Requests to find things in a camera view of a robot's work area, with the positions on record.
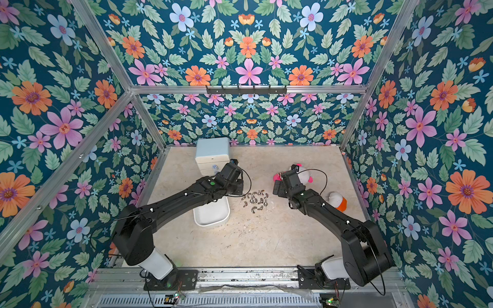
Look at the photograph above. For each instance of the pale blue drawer box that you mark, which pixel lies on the pale blue drawer box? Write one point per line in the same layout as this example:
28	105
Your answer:
212	155

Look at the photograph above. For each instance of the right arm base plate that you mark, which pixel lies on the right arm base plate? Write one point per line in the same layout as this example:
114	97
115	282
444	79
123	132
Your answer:
327	274

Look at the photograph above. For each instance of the pink white striped plush toy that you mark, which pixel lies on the pink white striped plush toy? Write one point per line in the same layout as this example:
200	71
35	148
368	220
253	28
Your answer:
304	175

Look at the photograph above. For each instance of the black hook rail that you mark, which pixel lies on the black hook rail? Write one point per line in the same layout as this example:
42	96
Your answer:
240	90

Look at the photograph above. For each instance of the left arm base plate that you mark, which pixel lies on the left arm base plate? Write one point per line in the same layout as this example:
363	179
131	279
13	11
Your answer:
177	280

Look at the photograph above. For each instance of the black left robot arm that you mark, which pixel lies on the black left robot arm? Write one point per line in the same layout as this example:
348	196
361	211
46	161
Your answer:
133	234

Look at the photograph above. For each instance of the white storage tray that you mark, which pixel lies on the white storage tray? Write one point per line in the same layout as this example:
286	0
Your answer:
213	214

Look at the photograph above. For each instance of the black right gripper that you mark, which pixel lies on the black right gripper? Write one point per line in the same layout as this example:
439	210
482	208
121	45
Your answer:
280	187

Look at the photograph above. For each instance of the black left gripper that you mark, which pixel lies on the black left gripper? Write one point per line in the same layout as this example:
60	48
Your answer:
239	190

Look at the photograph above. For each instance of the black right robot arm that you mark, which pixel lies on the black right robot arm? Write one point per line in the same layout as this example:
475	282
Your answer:
365	255

